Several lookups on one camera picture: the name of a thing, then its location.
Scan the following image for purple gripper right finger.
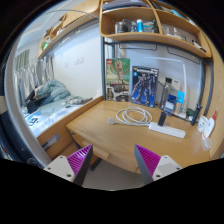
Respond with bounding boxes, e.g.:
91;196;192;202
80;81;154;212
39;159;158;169
134;145;182;185

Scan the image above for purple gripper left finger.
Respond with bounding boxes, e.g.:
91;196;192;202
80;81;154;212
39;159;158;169
44;145;93;186

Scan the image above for black charger plug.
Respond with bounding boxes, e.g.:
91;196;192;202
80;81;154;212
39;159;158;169
158;112;166;126

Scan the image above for white power strip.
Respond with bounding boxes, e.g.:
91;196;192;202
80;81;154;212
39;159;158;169
149;122;186;138

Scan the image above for wooden desk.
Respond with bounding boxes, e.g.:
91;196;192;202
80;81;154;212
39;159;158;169
37;95;224;174

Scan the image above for small clear plastic cup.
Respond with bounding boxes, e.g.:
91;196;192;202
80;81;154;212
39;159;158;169
203;138;212;151

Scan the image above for white desk lamp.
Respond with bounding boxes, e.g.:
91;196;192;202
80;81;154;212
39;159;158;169
144;56;188;112

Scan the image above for blue white small boxes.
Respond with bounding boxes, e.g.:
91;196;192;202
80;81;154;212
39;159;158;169
164;79;185;116

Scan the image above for black cylindrical gadget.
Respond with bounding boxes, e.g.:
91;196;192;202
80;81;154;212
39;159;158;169
191;103;202;126

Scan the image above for bed with blue bedding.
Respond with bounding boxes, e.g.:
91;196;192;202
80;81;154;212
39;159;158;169
20;79;94;138

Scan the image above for white bottle red cap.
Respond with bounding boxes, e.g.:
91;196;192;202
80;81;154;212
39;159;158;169
202;112;217;139

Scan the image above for teal blanket pile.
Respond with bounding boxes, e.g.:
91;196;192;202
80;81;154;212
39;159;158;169
35;80;70;105

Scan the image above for blue robot model box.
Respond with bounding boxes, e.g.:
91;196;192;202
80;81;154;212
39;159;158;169
131;66;159;107

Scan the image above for grey curtain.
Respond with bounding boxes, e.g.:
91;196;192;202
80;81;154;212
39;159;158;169
14;50;54;105

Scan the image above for green Groot toy box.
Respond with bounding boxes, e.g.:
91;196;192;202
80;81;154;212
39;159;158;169
106;58;130;102

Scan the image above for wooden upper bunk shelf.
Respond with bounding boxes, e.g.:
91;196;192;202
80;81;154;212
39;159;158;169
37;0;100;58

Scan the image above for coiled white cable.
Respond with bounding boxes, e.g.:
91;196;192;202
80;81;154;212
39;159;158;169
107;106;153;127

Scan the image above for wooden wall shelf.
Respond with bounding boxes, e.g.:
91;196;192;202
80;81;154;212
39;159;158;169
99;0;212;58

